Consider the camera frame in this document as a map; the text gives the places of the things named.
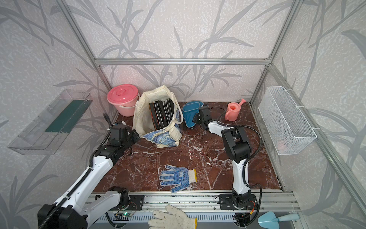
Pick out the white wire mesh basket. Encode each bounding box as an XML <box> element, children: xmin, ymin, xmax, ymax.
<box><xmin>259</xmin><ymin>86</ymin><xmax>317</xmax><ymax>156</ymax></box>

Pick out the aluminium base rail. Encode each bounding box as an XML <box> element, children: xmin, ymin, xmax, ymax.
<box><xmin>123</xmin><ymin>189</ymin><xmax>300</xmax><ymax>213</ymax></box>

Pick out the pink watering can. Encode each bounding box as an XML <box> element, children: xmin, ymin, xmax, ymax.
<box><xmin>225</xmin><ymin>99</ymin><xmax>246</xmax><ymax>122</ymax></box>

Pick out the black red paddle case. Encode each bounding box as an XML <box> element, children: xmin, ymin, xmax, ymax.
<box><xmin>149</xmin><ymin>101</ymin><xmax>164</xmax><ymax>130</ymax></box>

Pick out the clear acrylic wall shelf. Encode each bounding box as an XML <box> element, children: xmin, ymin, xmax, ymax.
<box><xmin>8</xmin><ymin>89</ymin><xmax>92</xmax><ymax>155</ymax></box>

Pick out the blue paddle case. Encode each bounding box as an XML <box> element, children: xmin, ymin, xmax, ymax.
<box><xmin>182</xmin><ymin>101</ymin><xmax>204</xmax><ymax>129</ymax></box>

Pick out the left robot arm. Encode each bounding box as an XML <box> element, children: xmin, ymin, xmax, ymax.
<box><xmin>37</xmin><ymin>113</ymin><xmax>140</xmax><ymax>229</ymax></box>

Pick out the light blue garden trowel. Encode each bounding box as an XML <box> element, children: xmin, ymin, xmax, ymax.
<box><xmin>258</xmin><ymin>211</ymin><xmax>299</xmax><ymax>229</ymax></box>

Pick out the pink bucket with lid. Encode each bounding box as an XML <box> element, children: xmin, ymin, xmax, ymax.
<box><xmin>107</xmin><ymin>84</ymin><xmax>140</xmax><ymax>117</ymax></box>

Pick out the blue dotted work glove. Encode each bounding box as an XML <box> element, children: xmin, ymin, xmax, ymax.
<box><xmin>159</xmin><ymin>165</ymin><xmax>197</xmax><ymax>193</ymax></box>

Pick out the white knit work glove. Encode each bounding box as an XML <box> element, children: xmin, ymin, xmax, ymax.
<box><xmin>148</xmin><ymin>205</ymin><xmax>197</xmax><ymax>229</ymax></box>

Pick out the black paddle case white trim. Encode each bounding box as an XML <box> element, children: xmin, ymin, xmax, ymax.
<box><xmin>158</xmin><ymin>98</ymin><xmax>175</xmax><ymax>127</ymax></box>

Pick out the cream canvas tote bag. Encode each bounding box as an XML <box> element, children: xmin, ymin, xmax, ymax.
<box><xmin>133</xmin><ymin>85</ymin><xmax>184</xmax><ymax>148</ymax></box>

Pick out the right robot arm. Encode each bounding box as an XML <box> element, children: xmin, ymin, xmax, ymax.
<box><xmin>193</xmin><ymin>106</ymin><xmax>261</xmax><ymax>210</ymax></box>

